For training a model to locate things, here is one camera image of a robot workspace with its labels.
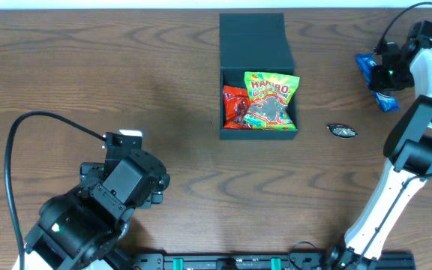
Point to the small black candy wrapper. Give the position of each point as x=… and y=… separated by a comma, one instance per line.
x=342, y=131

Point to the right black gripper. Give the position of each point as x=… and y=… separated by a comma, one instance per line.
x=379, y=79

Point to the green Haribo gummy bag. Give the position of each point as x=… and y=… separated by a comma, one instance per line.
x=269, y=96

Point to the blue Oreo cookie pack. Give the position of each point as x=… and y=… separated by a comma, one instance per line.
x=386, y=103

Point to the dark green open box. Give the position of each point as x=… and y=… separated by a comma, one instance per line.
x=252, y=42

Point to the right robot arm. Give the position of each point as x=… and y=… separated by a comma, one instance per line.
x=408, y=152

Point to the red Hacks candy bag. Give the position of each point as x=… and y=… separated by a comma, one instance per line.
x=236, y=103

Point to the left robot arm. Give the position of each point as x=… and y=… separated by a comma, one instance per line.
x=83, y=225

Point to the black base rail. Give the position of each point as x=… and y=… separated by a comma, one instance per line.
x=296, y=260

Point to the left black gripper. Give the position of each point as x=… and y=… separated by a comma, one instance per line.
x=87, y=169

